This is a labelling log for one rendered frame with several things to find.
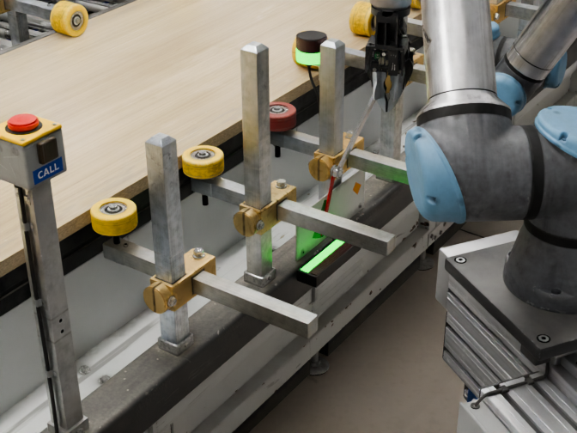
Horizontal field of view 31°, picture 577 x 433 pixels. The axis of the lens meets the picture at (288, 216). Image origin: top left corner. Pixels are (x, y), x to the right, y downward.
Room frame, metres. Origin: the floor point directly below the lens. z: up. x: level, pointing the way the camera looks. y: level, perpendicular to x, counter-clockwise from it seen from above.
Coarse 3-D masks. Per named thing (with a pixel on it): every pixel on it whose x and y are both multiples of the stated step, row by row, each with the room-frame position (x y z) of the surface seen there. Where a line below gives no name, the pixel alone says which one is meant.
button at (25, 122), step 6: (18, 114) 1.23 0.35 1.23; (24, 114) 1.23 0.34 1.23; (30, 114) 1.23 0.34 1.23; (12, 120) 1.21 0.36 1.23; (18, 120) 1.21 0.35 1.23; (24, 120) 1.21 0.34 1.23; (30, 120) 1.21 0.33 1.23; (36, 120) 1.21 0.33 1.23; (12, 126) 1.20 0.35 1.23; (18, 126) 1.19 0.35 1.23; (24, 126) 1.19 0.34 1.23; (30, 126) 1.20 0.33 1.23; (36, 126) 1.21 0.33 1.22
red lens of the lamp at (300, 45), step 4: (296, 36) 1.86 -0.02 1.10; (296, 40) 1.86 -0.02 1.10; (300, 40) 1.85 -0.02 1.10; (304, 40) 1.84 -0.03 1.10; (320, 40) 1.84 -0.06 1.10; (324, 40) 1.85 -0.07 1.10; (296, 44) 1.86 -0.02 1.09; (300, 44) 1.85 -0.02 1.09; (304, 44) 1.84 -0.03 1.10; (308, 44) 1.84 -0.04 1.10; (312, 44) 1.84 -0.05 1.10; (316, 44) 1.84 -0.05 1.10; (320, 44) 1.84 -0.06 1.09; (300, 48) 1.85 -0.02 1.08; (304, 48) 1.84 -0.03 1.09; (308, 48) 1.84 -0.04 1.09; (312, 48) 1.84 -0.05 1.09; (316, 48) 1.84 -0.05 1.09
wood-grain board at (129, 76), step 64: (192, 0) 2.69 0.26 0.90; (256, 0) 2.69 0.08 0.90; (320, 0) 2.69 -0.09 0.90; (0, 64) 2.23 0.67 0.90; (64, 64) 2.23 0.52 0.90; (128, 64) 2.23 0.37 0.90; (192, 64) 2.23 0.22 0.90; (64, 128) 1.89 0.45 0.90; (128, 128) 1.89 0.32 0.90; (192, 128) 1.88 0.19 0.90; (0, 192) 1.62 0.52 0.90; (64, 192) 1.62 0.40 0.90; (128, 192) 1.64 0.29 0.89; (0, 256) 1.40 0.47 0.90
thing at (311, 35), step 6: (312, 30) 1.89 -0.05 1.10; (300, 36) 1.86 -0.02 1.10; (306, 36) 1.86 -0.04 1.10; (312, 36) 1.86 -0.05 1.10; (318, 36) 1.86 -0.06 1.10; (324, 36) 1.86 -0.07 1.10; (318, 66) 1.84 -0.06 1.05; (312, 78) 1.86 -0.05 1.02; (312, 84) 1.86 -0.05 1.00; (318, 96) 1.85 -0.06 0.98; (318, 102) 1.85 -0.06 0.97
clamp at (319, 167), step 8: (344, 136) 1.91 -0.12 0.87; (344, 144) 1.87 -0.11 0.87; (360, 144) 1.89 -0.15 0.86; (320, 152) 1.83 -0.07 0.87; (312, 160) 1.81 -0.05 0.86; (320, 160) 1.80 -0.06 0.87; (328, 160) 1.81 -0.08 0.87; (336, 160) 1.81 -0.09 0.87; (312, 168) 1.81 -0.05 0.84; (320, 168) 1.80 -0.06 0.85; (328, 168) 1.79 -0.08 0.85; (344, 168) 1.84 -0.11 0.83; (320, 176) 1.80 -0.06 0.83; (328, 176) 1.79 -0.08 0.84
